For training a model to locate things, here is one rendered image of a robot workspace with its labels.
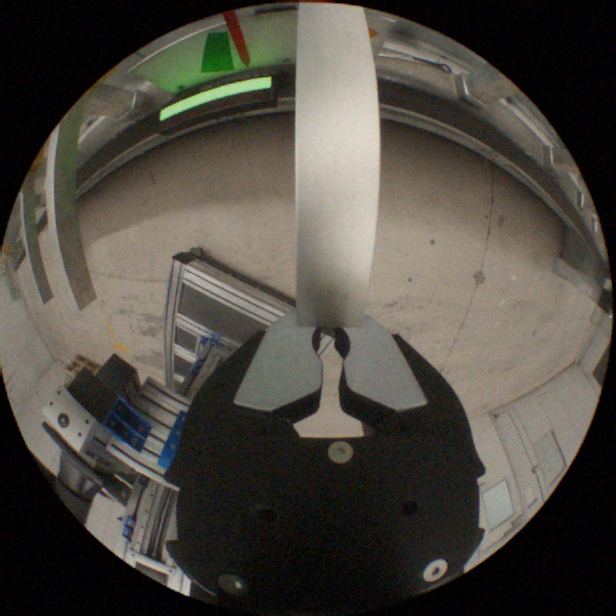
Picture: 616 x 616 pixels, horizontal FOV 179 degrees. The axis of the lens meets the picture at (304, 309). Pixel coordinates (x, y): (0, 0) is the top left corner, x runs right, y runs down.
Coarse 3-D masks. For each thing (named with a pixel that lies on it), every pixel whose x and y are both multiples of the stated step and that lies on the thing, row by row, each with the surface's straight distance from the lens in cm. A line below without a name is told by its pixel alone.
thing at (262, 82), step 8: (256, 80) 30; (264, 80) 29; (216, 88) 32; (224, 88) 31; (232, 88) 30; (240, 88) 30; (248, 88) 29; (256, 88) 29; (200, 96) 32; (208, 96) 31; (216, 96) 31; (176, 104) 34; (184, 104) 33; (192, 104) 32; (168, 112) 35; (176, 112) 34
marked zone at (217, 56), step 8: (216, 32) 26; (224, 32) 26; (208, 40) 27; (216, 40) 27; (224, 40) 27; (208, 48) 28; (216, 48) 28; (224, 48) 28; (208, 56) 29; (216, 56) 29; (224, 56) 29; (208, 64) 30; (216, 64) 30; (224, 64) 30; (232, 64) 30; (200, 72) 32; (208, 72) 32
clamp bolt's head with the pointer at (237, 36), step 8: (224, 16) 24; (232, 16) 24; (232, 24) 25; (232, 32) 25; (240, 32) 25; (240, 40) 26; (240, 48) 27; (240, 56) 29; (248, 56) 29; (248, 64) 30
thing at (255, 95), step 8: (232, 96) 29; (240, 96) 29; (248, 96) 29; (256, 96) 28; (264, 96) 28; (200, 104) 31; (208, 104) 31; (216, 104) 30; (224, 104) 29; (232, 104) 29; (184, 112) 32; (192, 112) 31; (200, 112) 31; (168, 120) 34; (176, 120) 33; (184, 120) 32; (160, 128) 34
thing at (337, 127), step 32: (320, 32) 11; (352, 32) 12; (320, 64) 9; (352, 64) 10; (320, 96) 8; (352, 96) 9; (320, 128) 8; (352, 128) 8; (320, 160) 7; (352, 160) 8; (320, 192) 7; (352, 192) 7; (320, 224) 7; (352, 224) 7; (320, 256) 7; (352, 256) 8; (320, 288) 8; (352, 288) 8; (320, 320) 9; (352, 320) 9
